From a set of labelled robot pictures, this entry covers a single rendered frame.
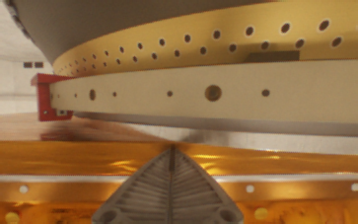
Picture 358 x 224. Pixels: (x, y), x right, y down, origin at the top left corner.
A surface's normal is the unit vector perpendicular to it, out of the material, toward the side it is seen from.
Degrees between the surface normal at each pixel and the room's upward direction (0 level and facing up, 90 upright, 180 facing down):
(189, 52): 62
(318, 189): 90
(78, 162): 90
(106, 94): 90
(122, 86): 90
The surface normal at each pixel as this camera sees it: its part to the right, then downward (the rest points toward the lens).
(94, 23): -0.41, 0.52
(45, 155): 0.02, 0.07
